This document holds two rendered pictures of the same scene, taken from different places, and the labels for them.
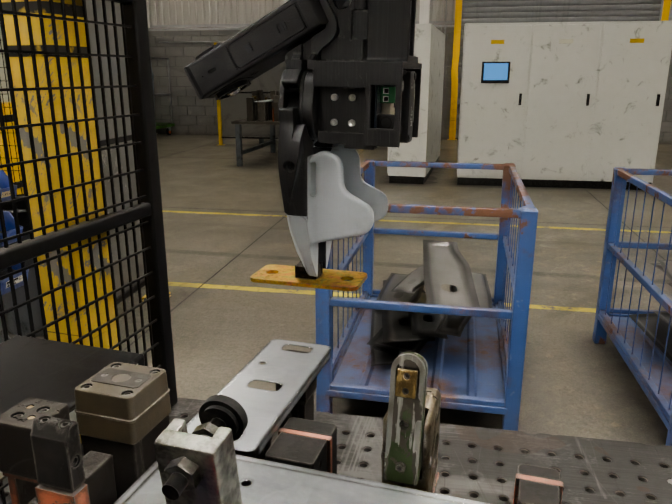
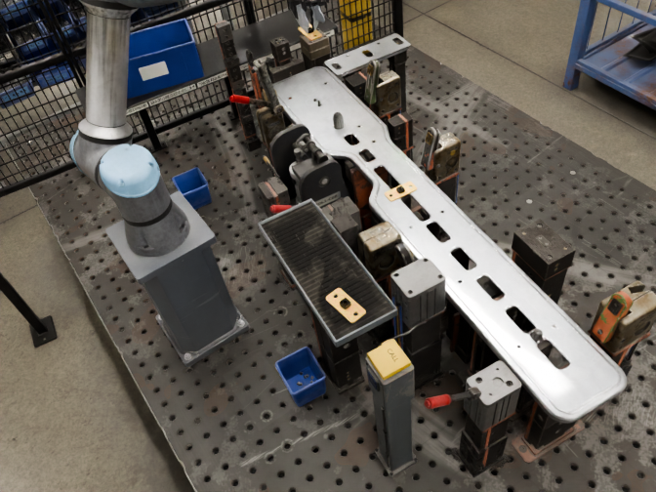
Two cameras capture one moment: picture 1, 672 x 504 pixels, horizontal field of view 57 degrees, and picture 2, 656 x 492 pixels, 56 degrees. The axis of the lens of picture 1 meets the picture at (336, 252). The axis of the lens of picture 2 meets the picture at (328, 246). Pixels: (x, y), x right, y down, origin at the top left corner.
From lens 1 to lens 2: 1.52 m
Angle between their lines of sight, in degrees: 53
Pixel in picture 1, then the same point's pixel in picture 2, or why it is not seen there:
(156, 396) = (322, 46)
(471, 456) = (497, 121)
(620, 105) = not seen: outside the picture
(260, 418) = (351, 65)
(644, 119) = not seen: outside the picture
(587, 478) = (534, 152)
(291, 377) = (379, 53)
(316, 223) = (302, 20)
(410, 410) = (371, 79)
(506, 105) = not seen: outside the picture
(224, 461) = (262, 69)
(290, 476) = (338, 86)
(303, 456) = (353, 83)
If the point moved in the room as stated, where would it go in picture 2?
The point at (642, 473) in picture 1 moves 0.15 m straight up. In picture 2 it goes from (564, 163) to (573, 127)
